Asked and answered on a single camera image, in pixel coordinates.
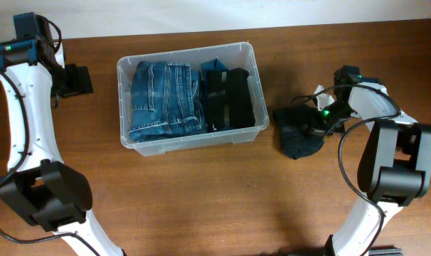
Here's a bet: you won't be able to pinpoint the black garment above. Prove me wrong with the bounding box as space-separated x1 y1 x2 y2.
273 105 325 160
206 68 255 131

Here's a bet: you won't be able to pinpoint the dark blue jeans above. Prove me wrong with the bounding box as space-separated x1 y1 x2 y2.
129 61 207 142

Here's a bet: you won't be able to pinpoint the blue shirt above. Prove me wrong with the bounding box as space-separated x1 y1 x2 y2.
201 58 233 132

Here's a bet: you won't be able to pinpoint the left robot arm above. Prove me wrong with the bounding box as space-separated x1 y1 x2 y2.
0 36 124 255

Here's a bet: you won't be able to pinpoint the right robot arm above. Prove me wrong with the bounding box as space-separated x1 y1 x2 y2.
307 65 431 256

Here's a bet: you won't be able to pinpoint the clear plastic storage bin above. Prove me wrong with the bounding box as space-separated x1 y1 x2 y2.
117 42 270 156

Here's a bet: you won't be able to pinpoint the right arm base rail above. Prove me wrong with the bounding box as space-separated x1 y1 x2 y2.
368 247 403 256

